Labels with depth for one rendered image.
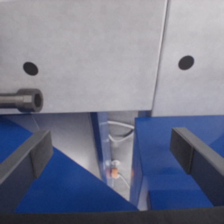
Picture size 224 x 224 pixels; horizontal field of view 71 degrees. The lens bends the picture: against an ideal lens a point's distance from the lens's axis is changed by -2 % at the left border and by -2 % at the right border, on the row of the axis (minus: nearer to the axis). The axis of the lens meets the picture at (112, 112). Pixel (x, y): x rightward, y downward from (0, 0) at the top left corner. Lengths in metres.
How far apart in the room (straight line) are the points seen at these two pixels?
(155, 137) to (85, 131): 0.38
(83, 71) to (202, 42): 0.13
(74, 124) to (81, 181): 0.34
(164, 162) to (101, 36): 0.15
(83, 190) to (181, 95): 0.17
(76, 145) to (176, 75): 0.49
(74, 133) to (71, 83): 0.38
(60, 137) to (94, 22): 0.48
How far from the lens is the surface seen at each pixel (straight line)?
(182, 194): 0.22
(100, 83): 0.20
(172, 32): 0.19
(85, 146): 0.62
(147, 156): 0.19
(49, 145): 0.17
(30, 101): 0.20
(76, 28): 0.18
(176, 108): 0.24
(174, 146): 0.17
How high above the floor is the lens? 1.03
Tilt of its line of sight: 49 degrees down
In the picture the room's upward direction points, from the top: 179 degrees counter-clockwise
